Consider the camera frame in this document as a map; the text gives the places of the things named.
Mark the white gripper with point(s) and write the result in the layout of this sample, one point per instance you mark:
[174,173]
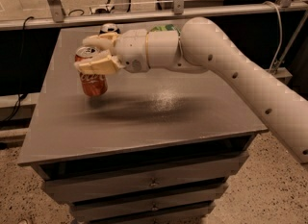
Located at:
[132,51]

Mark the red coke can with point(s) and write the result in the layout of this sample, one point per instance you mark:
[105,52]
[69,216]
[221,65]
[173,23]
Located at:
[92,84]

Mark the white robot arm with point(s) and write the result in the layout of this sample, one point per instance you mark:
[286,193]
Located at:
[199,46]

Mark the blue pepsi can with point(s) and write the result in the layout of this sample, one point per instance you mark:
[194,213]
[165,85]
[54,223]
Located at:
[109,28]

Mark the green chip bag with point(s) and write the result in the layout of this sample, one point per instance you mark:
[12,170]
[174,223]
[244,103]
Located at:
[167,27]

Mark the grey drawer cabinet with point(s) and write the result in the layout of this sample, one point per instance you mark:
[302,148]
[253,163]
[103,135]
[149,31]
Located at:
[156,148]

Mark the metal railing frame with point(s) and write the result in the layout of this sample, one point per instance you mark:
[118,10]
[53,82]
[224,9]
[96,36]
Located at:
[28,27]

